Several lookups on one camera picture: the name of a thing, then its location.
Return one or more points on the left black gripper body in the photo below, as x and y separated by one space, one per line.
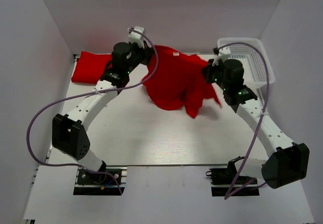
139 55

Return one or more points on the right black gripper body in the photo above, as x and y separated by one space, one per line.
215 74

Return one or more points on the red t-shirt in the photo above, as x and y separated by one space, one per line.
90 67
178 81

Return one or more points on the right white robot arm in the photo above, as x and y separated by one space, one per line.
287 160

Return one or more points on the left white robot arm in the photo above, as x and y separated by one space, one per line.
69 131

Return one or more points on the white plastic basket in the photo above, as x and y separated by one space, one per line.
254 70

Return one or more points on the folded red t-shirt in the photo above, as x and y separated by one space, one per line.
90 67

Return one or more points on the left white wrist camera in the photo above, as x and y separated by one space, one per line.
135 35

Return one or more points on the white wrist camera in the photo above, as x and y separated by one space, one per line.
135 35
222 53

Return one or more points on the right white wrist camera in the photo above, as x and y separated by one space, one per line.
222 53

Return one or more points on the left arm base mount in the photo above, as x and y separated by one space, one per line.
111 184

